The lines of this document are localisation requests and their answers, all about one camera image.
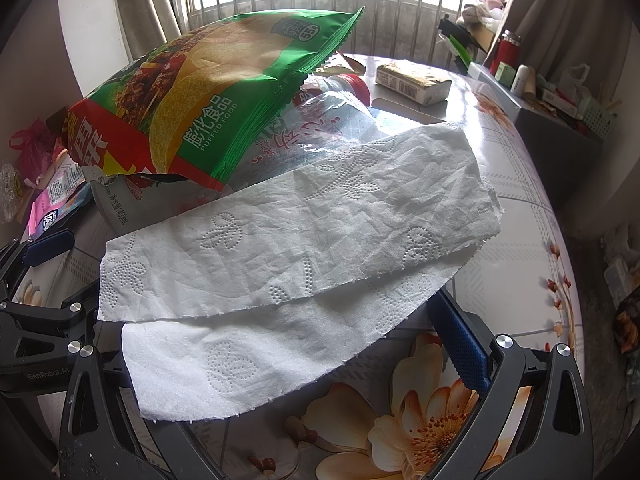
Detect yellow snack wrapper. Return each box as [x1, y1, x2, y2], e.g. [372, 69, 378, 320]
[322, 51, 366, 75]

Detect white embossed tissue paper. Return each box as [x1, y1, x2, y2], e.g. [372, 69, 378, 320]
[96, 121, 503, 423]

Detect green plastic storage basket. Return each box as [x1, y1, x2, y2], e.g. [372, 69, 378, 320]
[576, 95, 619, 142]

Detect clear crinkled plastic bag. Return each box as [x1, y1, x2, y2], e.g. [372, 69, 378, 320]
[0, 162, 26, 223]

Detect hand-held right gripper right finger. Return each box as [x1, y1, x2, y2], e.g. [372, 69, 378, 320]
[425, 290, 593, 480]

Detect green and black tool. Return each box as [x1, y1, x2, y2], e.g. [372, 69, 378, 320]
[437, 16, 488, 68]

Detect cardboard box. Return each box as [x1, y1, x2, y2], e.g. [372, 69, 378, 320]
[470, 22, 502, 55]

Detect pink plastic bag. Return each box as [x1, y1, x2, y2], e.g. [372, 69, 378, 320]
[9, 117, 67, 188]

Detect clear plastic bottle red cap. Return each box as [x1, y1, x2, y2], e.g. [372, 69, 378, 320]
[227, 72, 396, 196]

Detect pink and blue packet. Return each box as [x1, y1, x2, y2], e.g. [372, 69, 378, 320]
[27, 195, 93, 238]

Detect white plastic bag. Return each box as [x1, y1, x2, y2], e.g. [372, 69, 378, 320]
[559, 62, 592, 102]

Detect white plastic container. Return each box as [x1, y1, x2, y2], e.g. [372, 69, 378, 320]
[602, 255, 634, 301]

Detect brown curtain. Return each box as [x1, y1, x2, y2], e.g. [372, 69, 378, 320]
[482, 0, 640, 126]

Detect pile of clothes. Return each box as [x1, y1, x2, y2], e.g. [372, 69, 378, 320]
[460, 0, 510, 28]

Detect beige curtain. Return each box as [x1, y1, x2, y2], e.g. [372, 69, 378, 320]
[112, 0, 183, 61]

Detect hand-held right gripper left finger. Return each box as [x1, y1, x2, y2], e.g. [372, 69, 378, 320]
[59, 344, 226, 480]

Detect red thermos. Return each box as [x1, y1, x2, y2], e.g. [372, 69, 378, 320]
[489, 30, 522, 76]

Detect beige tissue pack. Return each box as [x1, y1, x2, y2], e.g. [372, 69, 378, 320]
[375, 60, 451, 106]

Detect grey cabinet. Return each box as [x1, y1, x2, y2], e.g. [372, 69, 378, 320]
[467, 62, 617, 211]

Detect crumpled white plastic bags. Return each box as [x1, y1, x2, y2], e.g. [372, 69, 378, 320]
[600, 222, 637, 261]

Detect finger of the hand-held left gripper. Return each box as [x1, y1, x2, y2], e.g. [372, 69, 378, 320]
[0, 285, 100, 396]
[0, 229, 76, 306]

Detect green potato chip bag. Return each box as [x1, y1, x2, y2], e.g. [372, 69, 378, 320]
[62, 6, 367, 192]

